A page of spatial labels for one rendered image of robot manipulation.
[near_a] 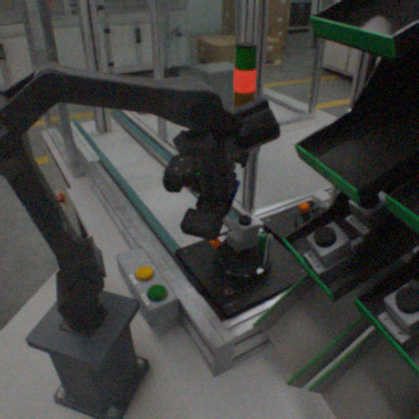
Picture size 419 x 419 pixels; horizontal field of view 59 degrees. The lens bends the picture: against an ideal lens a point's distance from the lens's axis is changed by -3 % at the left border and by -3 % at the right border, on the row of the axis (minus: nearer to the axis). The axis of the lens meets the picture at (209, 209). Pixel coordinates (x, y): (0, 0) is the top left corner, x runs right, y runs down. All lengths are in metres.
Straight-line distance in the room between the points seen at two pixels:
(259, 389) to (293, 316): 0.19
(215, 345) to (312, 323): 0.19
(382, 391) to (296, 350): 0.15
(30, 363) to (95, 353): 0.31
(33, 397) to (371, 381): 0.64
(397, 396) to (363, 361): 0.07
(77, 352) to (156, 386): 0.23
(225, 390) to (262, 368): 0.09
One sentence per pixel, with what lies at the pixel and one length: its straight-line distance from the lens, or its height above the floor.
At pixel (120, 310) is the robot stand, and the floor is 1.06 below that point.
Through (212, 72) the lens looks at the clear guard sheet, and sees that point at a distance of 1.13.
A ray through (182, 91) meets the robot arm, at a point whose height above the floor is 1.44.
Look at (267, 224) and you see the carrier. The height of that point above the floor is 0.97.
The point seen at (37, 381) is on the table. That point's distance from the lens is 0.92.
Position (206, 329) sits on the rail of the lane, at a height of 0.96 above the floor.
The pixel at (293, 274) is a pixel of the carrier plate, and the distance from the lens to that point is 0.91.
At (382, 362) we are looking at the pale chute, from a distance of 0.67.
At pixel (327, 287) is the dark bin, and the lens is 0.57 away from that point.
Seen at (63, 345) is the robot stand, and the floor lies 1.06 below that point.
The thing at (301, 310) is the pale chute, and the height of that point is 1.05.
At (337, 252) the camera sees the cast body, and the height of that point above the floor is 1.25.
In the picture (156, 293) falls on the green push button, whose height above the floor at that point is 0.97.
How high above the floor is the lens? 1.59
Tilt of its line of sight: 34 degrees down
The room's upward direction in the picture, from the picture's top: straight up
